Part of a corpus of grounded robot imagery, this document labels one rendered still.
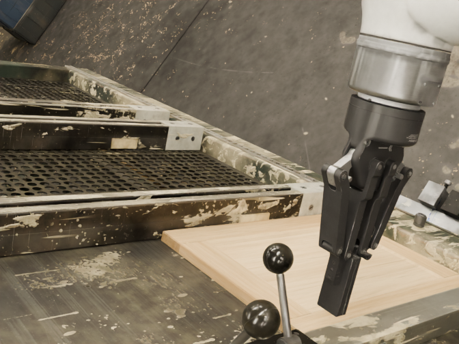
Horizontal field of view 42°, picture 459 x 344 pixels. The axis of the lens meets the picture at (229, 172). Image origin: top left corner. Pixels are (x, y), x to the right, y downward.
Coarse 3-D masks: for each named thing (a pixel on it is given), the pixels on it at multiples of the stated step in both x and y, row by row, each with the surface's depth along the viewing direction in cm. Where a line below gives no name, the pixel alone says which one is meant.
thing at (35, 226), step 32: (128, 192) 105; (160, 192) 109; (192, 192) 113; (224, 192) 118; (256, 192) 121; (288, 192) 126; (320, 192) 131; (0, 224) 86; (32, 224) 89; (64, 224) 93; (96, 224) 97; (128, 224) 101; (160, 224) 105; (192, 224) 110; (224, 224) 116; (0, 256) 88
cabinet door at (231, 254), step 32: (256, 224) 119; (288, 224) 123; (192, 256) 99; (224, 256) 100; (256, 256) 104; (320, 256) 110; (384, 256) 117; (416, 256) 120; (256, 288) 91; (288, 288) 94; (320, 288) 97; (384, 288) 102; (416, 288) 104; (448, 288) 107; (320, 320) 85
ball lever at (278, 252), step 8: (272, 248) 71; (280, 248) 71; (288, 248) 71; (264, 256) 71; (272, 256) 71; (280, 256) 70; (288, 256) 71; (264, 264) 72; (272, 264) 71; (280, 264) 70; (288, 264) 71; (272, 272) 72; (280, 272) 71; (280, 280) 71; (280, 288) 71; (280, 296) 71; (280, 304) 71; (288, 312) 71; (288, 320) 71; (288, 328) 71; (288, 336) 71; (296, 336) 71
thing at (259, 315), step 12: (264, 300) 57; (252, 312) 56; (264, 312) 56; (276, 312) 56; (252, 324) 56; (264, 324) 55; (276, 324) 56; (240, 336) 59; (252, 336) 57; (264, 336) 56
